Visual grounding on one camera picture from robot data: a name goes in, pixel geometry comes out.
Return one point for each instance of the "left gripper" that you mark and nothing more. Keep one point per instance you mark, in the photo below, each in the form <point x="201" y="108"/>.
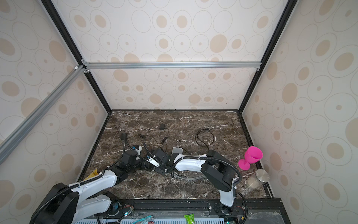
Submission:
<point x="144" y="165"/>

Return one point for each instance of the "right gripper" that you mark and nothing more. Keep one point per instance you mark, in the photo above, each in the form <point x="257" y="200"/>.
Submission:
<point x="160" y="172"/>

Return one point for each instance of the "black power adapter with cable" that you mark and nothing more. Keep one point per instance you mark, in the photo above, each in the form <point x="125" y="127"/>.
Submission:
<point x="130" y="140"/>

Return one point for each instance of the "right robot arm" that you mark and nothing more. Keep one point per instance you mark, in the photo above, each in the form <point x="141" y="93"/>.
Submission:
<point x="222" y="174"/>

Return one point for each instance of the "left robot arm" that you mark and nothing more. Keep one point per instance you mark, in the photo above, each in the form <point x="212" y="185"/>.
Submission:
<point x="67" y="204"/>

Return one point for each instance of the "white router box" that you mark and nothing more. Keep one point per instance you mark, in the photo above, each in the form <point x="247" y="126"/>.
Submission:
<point x="177" y="151"/>

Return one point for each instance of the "yellow snack bag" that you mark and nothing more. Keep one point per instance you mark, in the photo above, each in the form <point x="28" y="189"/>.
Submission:
<point x="92" y="174"/>

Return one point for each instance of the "teal patterned item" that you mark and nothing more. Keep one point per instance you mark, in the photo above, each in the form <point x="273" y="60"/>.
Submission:
<point x="145" y="220"/>

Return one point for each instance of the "green tube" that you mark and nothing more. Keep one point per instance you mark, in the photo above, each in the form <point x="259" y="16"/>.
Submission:
<point x="189" y="219"/>

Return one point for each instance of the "pink plastic goblet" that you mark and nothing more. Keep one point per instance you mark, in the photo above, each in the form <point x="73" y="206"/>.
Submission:
<point x="252" y="155"/>

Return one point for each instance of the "glass jar metal lid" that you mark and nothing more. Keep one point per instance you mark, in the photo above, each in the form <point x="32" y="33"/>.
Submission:
<point x="257" y="179"/>

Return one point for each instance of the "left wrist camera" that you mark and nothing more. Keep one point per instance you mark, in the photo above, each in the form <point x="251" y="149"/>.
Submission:
<point x="138" y="149"/>

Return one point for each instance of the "horizontal aluminium rail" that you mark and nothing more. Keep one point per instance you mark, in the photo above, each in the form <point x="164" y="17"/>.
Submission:
<point x="173" y="65"/>

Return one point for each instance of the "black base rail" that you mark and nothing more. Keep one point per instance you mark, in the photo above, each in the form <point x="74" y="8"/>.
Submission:
<point x="210" y="206"/>

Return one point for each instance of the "diagonal aluminium rail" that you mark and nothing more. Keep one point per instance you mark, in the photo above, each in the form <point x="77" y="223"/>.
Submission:
<point x="15" y="138"/>

